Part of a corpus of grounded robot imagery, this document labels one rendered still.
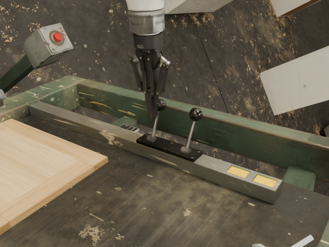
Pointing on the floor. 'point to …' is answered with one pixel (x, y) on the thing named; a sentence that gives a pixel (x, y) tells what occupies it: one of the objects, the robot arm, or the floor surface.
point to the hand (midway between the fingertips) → (152, 104)
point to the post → (15, 74)
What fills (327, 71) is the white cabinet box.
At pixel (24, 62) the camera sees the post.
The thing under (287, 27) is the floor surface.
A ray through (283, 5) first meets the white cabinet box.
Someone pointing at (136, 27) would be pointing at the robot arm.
